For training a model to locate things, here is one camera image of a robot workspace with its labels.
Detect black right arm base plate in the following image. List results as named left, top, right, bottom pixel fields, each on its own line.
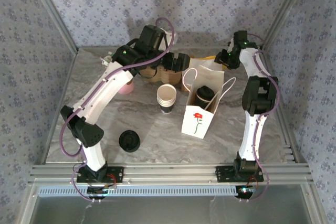
left=215, top=165, right=264, bottom=183

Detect white flower print paper bag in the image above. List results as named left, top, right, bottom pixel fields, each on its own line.
left=180, top=63, right=237, bottom=140

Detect small circuit board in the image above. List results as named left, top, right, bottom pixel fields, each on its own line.
left=235, top=185, right=257, bottom=199
left=87, top=185, right=118, bottom=199

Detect pink straw holder cup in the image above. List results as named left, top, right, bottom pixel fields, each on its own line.
left=119, top=80, right=135, bottom=95

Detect grey slotted cable duct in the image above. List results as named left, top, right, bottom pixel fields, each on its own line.
left=39, top=184, right=238, bottom=197

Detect stack of black lids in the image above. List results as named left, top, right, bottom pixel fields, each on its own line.
left=118, top=129, right=141, bottom=153

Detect stack of paper cups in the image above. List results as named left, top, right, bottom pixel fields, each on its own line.
left=156, top=83, right=177, bottom=115

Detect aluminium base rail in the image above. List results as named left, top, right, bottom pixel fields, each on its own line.
left=28, top=163, right=314, bottom=185

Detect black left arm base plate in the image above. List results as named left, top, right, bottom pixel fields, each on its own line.
left=76, top=165, right=124, bottom=183

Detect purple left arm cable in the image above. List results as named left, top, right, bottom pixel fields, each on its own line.
left=60, top=18, right=176, bottom=204

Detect brown pulp cup carrier stack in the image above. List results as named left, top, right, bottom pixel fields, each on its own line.
left=141, top=65, right=183, bottom=86

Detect black sleeved paper coffee cup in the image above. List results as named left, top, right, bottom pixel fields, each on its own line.
left=194, top=94, right=215, bottom=110

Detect aluminium frame post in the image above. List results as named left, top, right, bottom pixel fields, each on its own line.
left=259, top=0, right=313, bottom=51
left=26, top=0, right=79, bottom=53

